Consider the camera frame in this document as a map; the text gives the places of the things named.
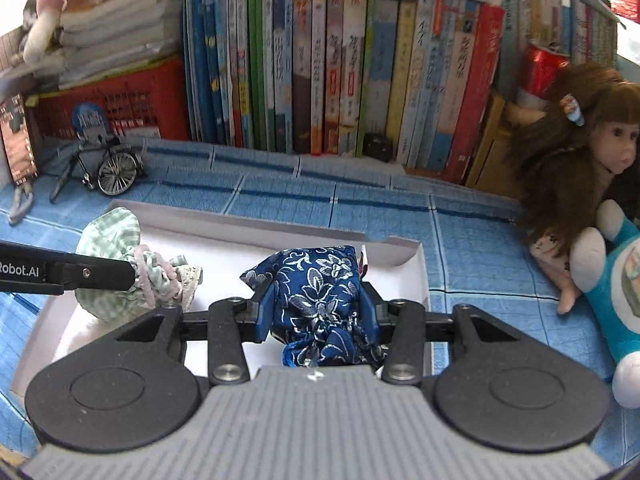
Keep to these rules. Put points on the miniature metal bicycle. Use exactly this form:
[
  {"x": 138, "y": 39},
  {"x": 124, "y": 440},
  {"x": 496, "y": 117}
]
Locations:
[{"x": 117, "y": 172}]

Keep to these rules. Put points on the blue cat plush toy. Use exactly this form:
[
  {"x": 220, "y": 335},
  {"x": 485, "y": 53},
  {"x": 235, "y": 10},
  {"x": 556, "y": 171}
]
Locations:
[{"x": 615, "y": 300}]

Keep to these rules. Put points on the brown-haired doll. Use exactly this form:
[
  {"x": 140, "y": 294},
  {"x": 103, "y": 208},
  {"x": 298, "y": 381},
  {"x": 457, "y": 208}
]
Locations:
[{"x": 550, "y": 160}]

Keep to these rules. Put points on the red can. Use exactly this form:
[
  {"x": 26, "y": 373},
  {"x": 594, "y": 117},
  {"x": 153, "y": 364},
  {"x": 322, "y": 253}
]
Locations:
[{"x": 540, "y": 70}]

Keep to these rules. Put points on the small black box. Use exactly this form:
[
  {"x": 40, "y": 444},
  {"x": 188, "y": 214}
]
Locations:
[{"x": 377, "y": 147}]

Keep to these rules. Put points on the row of upright books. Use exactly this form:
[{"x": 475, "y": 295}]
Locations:
[{"x": 350, "y": 60}]

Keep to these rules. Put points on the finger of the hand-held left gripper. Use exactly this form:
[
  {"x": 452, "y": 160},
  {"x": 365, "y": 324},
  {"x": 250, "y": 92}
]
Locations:
[{"x": 85, "y": 272}]

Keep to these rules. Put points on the white shallow cardboard box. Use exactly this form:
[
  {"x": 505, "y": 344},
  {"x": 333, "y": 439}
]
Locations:
[{"x": 200, "y": 250}]

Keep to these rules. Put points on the stack of flat books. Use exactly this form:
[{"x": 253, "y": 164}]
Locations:
[{"x": 125, "y": 20}]

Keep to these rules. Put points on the lilac plastic clip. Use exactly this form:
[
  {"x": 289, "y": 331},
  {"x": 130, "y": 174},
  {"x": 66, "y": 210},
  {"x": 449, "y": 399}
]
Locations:
[{"x": 17, "y": 207}]

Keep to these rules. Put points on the pink plush toy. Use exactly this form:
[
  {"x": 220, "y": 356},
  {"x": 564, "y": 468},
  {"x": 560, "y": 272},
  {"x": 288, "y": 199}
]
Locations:
[{"x": 50, "y": 10}]

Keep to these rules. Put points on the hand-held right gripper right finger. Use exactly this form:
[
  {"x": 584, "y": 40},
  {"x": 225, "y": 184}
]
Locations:
[{"x": 369, "y": 310}]

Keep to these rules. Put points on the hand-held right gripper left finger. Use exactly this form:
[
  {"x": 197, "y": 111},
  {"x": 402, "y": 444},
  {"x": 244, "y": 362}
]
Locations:
[{"x": 262, "y": 310}]

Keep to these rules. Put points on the red plastic crate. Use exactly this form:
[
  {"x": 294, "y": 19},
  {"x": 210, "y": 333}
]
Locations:
[{"x": 150, "y": 95}]

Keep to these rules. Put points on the green gingham cloth bundle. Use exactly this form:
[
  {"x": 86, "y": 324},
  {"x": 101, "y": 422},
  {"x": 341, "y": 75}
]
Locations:
[{"x": 110, "y": 230}]

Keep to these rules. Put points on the dark phone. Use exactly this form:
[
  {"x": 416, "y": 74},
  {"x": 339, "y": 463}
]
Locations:
[{"x": 17, "y": 145}]

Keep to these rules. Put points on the grey plush toy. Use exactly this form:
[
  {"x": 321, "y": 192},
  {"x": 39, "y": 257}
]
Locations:
[{"x": 31, "y": 7}]

